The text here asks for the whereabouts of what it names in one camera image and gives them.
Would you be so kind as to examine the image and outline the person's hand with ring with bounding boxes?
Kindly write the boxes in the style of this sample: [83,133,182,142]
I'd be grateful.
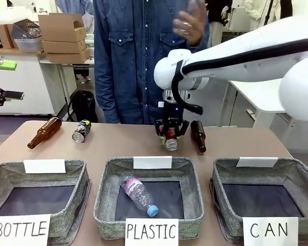
[172,0,209,47]

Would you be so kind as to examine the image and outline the grey fabric basket bottle label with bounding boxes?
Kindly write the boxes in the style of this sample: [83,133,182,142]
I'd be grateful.
[0,160,92,244]

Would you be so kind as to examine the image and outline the background person white clothes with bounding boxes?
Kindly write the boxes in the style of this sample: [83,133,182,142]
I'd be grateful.
[243,0,294,27]

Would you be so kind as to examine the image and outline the white paper sign BOTTLE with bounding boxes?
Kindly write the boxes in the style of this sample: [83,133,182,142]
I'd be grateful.
[0,214,51,246]

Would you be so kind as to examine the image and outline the red drink can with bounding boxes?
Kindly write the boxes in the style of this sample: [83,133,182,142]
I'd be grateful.
[165,127,181,152]

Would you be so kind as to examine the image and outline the blank white card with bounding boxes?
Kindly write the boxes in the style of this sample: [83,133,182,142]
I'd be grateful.
[23,159,66,174]
[236,156,279,168]
[133,155,172,170]

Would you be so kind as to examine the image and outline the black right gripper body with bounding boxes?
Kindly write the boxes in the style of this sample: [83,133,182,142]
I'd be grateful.
[162,89,184,123]

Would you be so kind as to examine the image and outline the white cabinet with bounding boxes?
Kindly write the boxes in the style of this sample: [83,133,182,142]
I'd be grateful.
[0,48,57,116]

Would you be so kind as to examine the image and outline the white paper sign PLASTIC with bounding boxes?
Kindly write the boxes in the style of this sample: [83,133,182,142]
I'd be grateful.
[125,218,179,246]

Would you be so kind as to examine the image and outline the grey fabric basket can label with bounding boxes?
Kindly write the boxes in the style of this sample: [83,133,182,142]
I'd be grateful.
[209,157,308,244]

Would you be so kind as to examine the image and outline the black backpack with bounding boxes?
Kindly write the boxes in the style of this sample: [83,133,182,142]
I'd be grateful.
[66,89,99,124]

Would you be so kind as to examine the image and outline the person in denim shirt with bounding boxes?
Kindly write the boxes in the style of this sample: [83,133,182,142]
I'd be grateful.
[93,0,210,126]

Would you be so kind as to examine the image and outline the clear plastic bottle blue cap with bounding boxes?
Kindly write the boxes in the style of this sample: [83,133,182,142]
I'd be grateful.
[120,176,159,218]

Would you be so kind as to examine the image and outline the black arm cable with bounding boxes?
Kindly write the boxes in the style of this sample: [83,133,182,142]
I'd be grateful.
[171,37,308,116]

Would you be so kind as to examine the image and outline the small cardboard box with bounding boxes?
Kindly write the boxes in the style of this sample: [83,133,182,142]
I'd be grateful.
[0,23,19,50]

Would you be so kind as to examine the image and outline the black drink can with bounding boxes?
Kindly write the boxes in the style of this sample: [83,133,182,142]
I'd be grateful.
[71,119,92,143]

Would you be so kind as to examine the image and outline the brown glass bottle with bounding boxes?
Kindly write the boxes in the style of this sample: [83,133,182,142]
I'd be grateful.
[190,119,207,154]
[27,116,63,150]

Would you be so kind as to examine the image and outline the clear plastic container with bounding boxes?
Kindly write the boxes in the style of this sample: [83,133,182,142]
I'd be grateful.
[11,18,44,52]

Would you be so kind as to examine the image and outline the flat cardboard box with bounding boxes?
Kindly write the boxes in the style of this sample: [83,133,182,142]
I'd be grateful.
[42,39,87,55]
[45,48,91,64]

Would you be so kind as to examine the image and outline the grey fabric basket plastic label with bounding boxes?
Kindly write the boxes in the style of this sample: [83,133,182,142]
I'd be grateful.
[93,156,205,241]

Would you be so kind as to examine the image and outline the open cardboard box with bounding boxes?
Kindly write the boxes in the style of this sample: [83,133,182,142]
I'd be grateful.
[37,13,87,43]

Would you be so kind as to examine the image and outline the white paper sign CAN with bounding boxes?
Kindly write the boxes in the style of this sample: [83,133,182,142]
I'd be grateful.
[242,217,299,246]

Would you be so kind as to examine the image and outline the white side table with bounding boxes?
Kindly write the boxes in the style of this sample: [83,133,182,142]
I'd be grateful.
[227,79,296,130]

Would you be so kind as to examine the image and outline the background person dark clothes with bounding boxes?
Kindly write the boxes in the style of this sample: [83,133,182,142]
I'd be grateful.
[207,0,233,49]

